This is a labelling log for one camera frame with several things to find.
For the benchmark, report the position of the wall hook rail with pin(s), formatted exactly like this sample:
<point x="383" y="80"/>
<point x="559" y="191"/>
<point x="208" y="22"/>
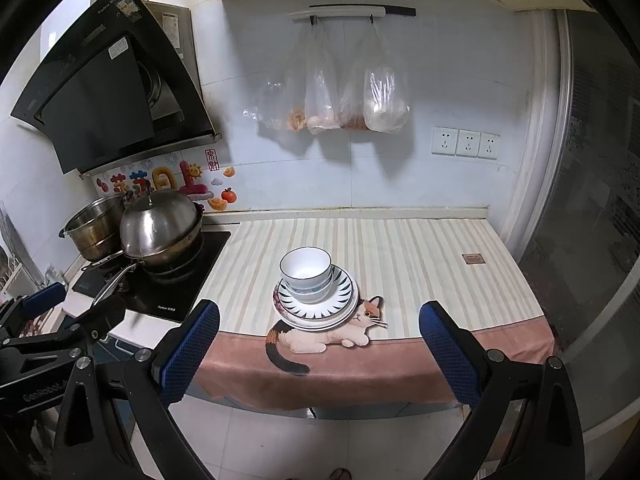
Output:
<point x="345" y="12"/>

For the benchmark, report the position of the plastic bag with orange food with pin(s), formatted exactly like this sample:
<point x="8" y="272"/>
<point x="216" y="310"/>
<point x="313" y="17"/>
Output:
<point x="285" y="105"/>

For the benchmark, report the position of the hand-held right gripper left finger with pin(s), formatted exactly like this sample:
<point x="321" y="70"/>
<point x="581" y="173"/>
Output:
<point x="190" y="355"/>

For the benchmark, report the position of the colourful character wall sticker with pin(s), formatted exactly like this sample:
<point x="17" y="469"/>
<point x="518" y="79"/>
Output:
<point x="150" y="180"/>

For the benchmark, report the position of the white bowl with blue pattern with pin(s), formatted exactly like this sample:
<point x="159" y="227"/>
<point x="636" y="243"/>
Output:
<point x="315" y="291"/>

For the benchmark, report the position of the person's foot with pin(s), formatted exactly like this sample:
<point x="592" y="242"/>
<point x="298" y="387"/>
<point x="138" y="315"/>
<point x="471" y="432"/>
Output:
<point x="340" y="474"/>

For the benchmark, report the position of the small brown square tile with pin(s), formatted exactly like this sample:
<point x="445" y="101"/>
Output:
<point x="472" y="258"/>

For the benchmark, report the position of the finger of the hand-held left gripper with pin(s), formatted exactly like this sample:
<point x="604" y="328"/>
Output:
<point x="45" y="299"/>
<point x="106" y="317"/>

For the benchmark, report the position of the striped cat print mat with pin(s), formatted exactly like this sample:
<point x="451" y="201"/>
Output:
<point x="400" y="260"/>

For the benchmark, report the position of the plastic bag with pale food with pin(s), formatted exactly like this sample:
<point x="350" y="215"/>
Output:
<point x="321" y="100"/>

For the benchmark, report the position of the white wall socket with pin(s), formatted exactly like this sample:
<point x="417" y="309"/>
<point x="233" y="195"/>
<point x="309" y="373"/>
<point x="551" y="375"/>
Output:
<point x="489" y="146"/>
<point x="468" y="144"/>
<point x="444" y="141"/>

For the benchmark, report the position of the plain white bowl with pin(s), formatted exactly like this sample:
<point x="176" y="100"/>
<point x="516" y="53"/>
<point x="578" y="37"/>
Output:
<point x="305" y="262"/>

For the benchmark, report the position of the stainless steel wok lid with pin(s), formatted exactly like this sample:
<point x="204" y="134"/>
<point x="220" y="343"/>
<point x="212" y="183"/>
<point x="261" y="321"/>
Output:
<point x="157" y="220"/>

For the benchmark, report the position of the gold ingot wall sticker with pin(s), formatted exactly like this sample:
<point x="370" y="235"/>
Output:
<point x="218" y="204"/>

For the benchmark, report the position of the small orange fruit wall sticker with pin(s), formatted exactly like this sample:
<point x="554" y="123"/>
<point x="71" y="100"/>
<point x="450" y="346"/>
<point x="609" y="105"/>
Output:
<point x="229" y="172"/>

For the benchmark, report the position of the orange persimmon wall sticker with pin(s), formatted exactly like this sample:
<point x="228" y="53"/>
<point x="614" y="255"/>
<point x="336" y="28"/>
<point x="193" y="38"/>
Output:
<point x="228" y="194"/>

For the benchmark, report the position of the stainless steel pot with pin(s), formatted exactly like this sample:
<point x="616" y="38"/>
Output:
<point x="90" y="230"/>

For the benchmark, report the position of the blue leaf pattern plate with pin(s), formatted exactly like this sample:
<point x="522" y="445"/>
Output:
<point x="345" y="287"/>

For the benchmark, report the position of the plastic bag with red-brown food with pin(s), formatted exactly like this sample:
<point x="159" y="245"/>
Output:
<point x="354" y="105"/>

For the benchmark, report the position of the plastic bag with white food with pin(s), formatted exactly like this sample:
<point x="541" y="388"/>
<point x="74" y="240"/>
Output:
<point x="385" y="100"/>

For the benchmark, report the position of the red seal wall sticker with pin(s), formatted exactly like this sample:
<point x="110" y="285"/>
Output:
<point x="212" y="159"/>

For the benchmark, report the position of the black range hood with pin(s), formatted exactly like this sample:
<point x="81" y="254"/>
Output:
<point x="100" y="90"/>

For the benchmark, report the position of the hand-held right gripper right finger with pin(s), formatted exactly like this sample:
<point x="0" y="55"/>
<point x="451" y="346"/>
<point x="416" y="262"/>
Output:
<point x="450" y="360"/>

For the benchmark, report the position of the black induction cooktop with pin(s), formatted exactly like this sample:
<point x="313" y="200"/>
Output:
<point x="165" y="285"/>

